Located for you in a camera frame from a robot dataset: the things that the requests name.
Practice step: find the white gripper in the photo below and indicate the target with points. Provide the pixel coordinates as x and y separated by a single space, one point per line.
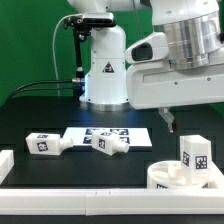
156 85

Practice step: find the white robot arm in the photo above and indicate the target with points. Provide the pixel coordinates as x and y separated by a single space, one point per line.
180 63

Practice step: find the white marker board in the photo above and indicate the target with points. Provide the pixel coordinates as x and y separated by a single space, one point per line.
133 136

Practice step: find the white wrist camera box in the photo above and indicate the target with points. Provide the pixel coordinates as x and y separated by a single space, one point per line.
151 48

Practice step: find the white front fence rail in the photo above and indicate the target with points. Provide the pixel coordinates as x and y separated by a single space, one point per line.
110 202

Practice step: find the black camera stand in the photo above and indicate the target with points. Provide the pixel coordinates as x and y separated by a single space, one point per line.
82 24

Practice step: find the white left fence rail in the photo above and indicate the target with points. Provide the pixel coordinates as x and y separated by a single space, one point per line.
6 163

